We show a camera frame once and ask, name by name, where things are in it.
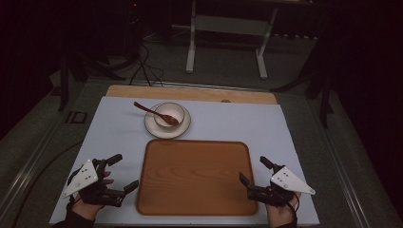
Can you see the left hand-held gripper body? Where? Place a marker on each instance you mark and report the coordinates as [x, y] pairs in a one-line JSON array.
[[85, 177]]

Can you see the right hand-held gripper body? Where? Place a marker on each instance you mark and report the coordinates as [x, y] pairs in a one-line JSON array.
[[290, 182]]

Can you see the person's left hand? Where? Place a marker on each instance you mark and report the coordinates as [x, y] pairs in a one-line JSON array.
[[84, 210]]

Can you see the person's right hand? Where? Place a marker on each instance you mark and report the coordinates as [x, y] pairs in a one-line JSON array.
[[280, 215]]

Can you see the brown wooden tray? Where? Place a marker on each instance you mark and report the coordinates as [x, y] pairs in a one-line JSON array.
[[196, 177]]

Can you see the pale white table mat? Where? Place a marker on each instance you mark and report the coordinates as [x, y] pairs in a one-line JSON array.
[[228, 122]]

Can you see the white round plate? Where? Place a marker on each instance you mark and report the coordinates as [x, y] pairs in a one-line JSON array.
[[164, 131]]

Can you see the dark wooden spoon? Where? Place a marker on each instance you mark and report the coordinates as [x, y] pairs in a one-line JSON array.
[[149, 110]]

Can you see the white bowl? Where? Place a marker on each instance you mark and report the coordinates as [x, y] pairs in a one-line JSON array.
[[172, 110]]

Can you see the black tripod stand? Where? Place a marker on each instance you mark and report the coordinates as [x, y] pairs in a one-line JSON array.
[[65, 82], [324, 95]]

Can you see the black tower with red light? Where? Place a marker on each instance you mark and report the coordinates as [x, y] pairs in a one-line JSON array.
[[133, 28]]

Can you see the white metal stand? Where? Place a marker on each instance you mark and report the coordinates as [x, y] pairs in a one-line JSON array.
[[228, 25]]

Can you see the metal floor rail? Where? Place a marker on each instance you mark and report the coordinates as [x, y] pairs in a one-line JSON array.
[[340, 164], [25, 171]]

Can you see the black floor socket frame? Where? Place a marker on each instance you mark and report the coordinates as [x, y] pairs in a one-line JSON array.
[[76, 117]]

